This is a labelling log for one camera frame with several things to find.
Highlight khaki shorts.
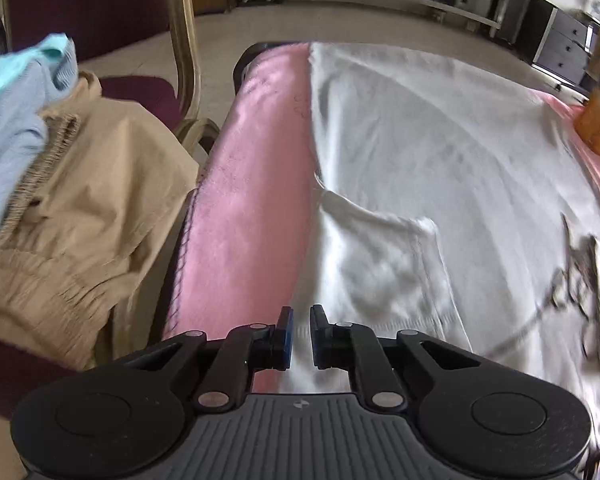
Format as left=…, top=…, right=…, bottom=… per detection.
left=0, top=71, right=201, bottom=371

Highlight grey-blue waffle garment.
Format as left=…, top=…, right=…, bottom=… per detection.
left=0, top=40, right=78, bottom=251

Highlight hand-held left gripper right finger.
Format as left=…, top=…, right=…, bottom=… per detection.
left=309, top=304, right=481, bottom=411

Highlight aqua garment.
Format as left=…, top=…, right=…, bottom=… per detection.
left=0, top=33, right=71, bottom=117

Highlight white printed t-shirt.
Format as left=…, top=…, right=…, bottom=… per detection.
left=275, top=42, right=600, bottom=411

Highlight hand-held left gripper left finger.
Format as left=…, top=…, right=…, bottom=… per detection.
left=125, top=305, right=295, bottom=413

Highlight grey drawer cabinet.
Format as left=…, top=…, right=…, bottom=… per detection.
left=517, top=0, right=600, bottom=86

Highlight pink printed blanket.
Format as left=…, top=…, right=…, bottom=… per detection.
left=162, top=42, right=600, bottom=396

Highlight maroon banquet chair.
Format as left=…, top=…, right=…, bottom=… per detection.
left=0, top=0, right=221, bottom=421

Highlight black folding table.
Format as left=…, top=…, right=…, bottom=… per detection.
left=232, top=42, right=281, bottom=96

